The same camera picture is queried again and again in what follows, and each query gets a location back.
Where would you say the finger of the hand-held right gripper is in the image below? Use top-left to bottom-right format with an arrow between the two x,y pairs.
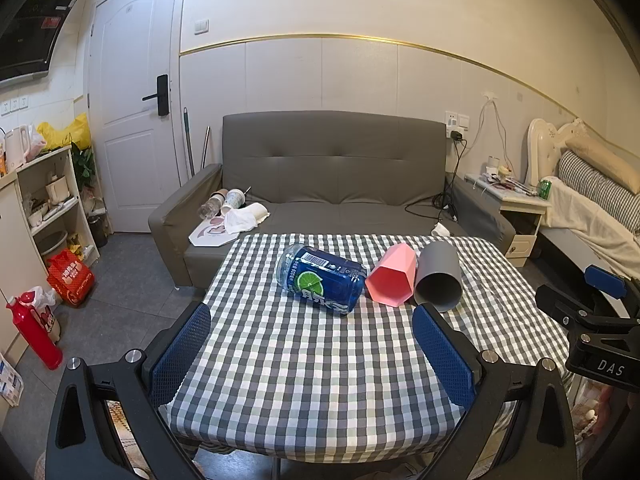
535,284 -> 608,335
584,264 -> 640,312

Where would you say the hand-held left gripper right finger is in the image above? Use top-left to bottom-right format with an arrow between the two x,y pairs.
411,303 -> 584,480

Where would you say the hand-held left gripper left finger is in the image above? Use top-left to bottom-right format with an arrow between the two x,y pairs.
45,301 -> 213,480

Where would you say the grey round cup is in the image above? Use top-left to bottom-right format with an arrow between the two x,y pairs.
413,241 -> 463,309

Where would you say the pink hexagonal cup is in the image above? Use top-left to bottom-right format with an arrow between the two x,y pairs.
365,242 -> 418,307

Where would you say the white paper cup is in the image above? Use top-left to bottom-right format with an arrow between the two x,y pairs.
220,188 -> 246,214

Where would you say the cream blanket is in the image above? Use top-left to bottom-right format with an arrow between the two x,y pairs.
542,179 -> 640,282

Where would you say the grey striped pillow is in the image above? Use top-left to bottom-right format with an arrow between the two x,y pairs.
557,150 -> 640,234

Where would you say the cream nightstand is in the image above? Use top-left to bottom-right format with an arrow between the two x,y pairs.
464,172 -> 551,267

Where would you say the beige pillow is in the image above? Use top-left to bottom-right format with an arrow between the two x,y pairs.
565,134 -> 640,192

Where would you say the white printed paper board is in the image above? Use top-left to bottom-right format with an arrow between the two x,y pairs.
188,214 -> 242,249

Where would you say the grey checkered tablecloth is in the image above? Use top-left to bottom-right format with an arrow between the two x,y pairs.
167,232 -> 576,464

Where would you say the red shopping bag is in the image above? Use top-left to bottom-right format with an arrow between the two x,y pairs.
47,249 -> 96,309

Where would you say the blue lime drink bottle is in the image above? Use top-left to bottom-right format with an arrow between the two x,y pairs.
276,243 -> 367,317

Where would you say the white and red plastic bag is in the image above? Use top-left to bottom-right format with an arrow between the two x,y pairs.
22,286 -> 62,342

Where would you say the black trash bin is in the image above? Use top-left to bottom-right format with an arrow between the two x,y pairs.
88,212 -> 109,249

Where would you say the red fire extinguisher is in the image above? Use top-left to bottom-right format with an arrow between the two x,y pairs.
6,295 -> 64,371

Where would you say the white carved headboard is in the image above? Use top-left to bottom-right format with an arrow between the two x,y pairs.
525,117 -> 597,187

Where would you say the white crumpled cloth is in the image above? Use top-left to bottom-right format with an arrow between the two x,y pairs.
222,202 -> 272,236

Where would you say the grey plastic basin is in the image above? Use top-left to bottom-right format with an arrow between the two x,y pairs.
37,230 -> 69,257

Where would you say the white printed box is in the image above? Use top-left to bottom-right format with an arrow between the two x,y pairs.
0,352 -> 25,409

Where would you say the white door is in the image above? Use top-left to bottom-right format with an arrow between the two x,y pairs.
87,0 -> 182,234

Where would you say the grey sofa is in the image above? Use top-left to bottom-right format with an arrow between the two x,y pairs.
148,111 -> 516,289

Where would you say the green potted plant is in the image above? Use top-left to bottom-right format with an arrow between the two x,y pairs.
70,142 -> 99,197

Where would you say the cream open shelf cabinet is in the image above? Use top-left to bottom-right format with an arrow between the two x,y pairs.
15,145 -> 101,272

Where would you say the yellow plastic bag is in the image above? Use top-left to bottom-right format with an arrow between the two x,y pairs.
37,113 -> 94,154

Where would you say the white electric kettle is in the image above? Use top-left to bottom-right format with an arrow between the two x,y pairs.
4,127 -> 29,169

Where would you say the black range hood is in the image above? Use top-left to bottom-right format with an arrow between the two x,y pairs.
0,0 -> 78,87

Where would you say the black cable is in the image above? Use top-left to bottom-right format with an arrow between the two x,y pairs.
404,139 -> 469,222

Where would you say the white cable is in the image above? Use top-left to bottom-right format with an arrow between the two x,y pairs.
474,97 -> 517,172

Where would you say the grey mop handle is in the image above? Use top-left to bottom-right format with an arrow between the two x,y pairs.
182,107 -> 196,179

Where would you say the black door lock handle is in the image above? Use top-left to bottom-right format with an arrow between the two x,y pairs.
142,74 -> 170,116

